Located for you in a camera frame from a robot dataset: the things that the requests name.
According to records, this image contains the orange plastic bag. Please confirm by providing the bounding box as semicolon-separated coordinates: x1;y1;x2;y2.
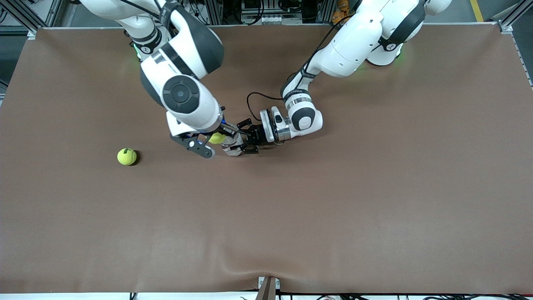
332;0;354;23

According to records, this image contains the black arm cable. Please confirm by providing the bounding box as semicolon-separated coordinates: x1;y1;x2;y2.
117;0;179;25
247;17;346;122

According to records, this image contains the brown post with grey bracket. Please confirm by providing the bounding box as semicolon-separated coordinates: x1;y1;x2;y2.
257;276;281;300

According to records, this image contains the grey control box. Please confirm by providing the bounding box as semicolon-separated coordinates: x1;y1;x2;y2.
241;0;292;25

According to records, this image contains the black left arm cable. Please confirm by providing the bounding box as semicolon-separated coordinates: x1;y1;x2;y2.
247;17;346;122

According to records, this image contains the tennis ball can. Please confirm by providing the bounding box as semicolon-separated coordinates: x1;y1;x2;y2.
221;132;247;157

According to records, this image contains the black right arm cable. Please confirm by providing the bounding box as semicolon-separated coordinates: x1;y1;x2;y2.
117;0;179;25

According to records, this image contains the aluminium frame profile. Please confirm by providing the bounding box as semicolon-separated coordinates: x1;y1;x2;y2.
206;0;225;25
0;0;40;40
498;0;533;34
316;0;334;23

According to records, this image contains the brown table mat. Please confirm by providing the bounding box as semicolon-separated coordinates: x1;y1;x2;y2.
0;23;533;295

